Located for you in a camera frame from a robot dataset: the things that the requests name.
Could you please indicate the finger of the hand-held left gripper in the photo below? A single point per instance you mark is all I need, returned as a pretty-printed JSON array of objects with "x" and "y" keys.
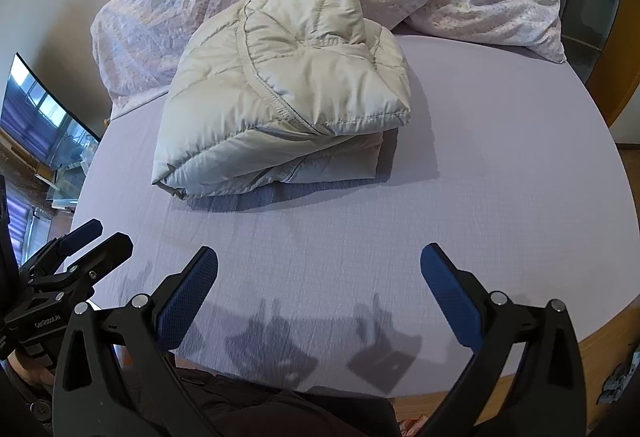
[
  {"x": 85, "y": 232},
  {"x": 107, "y": 254}
]

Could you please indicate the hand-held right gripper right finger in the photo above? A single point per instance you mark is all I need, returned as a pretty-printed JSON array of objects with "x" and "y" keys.
[{"x": 450, "y": 297}]

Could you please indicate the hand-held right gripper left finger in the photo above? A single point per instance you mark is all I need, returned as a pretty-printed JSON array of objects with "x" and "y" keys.
[{"x": 187, "y": 299}]

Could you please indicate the beige puffer jacket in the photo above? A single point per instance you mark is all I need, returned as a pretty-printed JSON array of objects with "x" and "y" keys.
[{"x": 300, "y": 82}]

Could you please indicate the person's left hand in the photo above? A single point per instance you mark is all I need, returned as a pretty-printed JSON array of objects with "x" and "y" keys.
[{"x": 31, "y": 372}]

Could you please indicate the glass television stand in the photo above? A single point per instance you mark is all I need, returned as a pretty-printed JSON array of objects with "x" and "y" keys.
[{"x": 60, "y": 187}]

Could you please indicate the flat screen television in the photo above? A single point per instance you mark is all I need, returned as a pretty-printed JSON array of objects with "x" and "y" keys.
[{"x": 40, "y": 112}]

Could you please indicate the bed with lavender sheet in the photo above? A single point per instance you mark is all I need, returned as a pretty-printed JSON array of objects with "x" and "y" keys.
[{"x": 475, "y": 167}]

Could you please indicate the pink patterned cloth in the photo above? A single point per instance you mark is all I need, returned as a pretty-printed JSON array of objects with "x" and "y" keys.
[{"x": 411, "y": 427}]

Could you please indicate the person's dark pants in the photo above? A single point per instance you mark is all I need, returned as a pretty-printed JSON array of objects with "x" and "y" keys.
[{"x": 280, "y": 407}]

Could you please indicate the grey shoes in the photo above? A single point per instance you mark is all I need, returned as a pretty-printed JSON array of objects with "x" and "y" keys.
[{"x": 620, "y": 377}]

